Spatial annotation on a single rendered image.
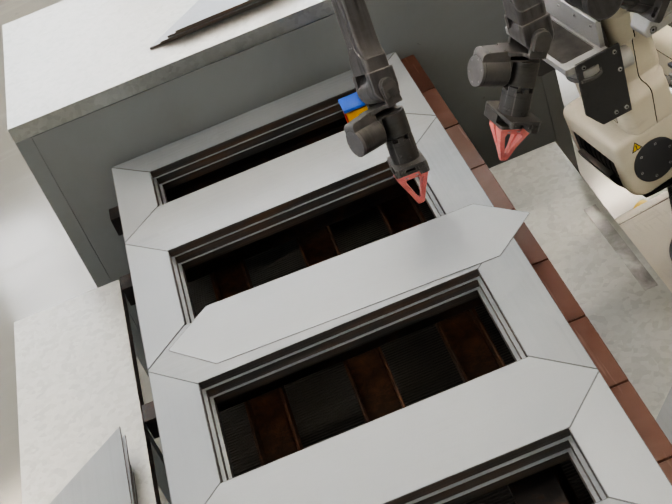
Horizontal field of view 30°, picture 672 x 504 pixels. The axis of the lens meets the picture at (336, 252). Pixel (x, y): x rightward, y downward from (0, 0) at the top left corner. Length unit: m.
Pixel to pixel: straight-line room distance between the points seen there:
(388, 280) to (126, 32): 1.15
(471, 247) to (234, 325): 0.48
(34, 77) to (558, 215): 1.34
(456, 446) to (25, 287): 2.65
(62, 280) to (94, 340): 1.63
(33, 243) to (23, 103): 1.59
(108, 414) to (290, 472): 0.58
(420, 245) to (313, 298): 0.23
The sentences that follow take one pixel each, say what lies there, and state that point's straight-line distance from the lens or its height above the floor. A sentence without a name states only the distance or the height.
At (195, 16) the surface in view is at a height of 1.07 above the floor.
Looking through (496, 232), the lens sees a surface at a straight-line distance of 2.41.
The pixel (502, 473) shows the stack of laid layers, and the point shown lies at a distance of 2.04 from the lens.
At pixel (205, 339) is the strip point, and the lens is 2.44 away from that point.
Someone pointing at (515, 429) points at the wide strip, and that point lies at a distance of 2.05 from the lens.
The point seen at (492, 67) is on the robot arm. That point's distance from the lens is 2.26.
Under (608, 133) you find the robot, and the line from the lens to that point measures 2.71.
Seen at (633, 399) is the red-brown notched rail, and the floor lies 0.83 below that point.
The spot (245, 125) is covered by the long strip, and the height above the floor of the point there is 0.87.
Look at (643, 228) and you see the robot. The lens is 3.26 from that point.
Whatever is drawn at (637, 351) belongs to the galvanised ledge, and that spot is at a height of 0.68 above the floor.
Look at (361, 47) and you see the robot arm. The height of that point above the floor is 1.20.
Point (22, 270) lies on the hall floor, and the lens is 4.56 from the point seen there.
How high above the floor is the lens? 2.37
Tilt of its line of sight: 37 degrees down
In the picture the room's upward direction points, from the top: 22 degrees counter-clockwise
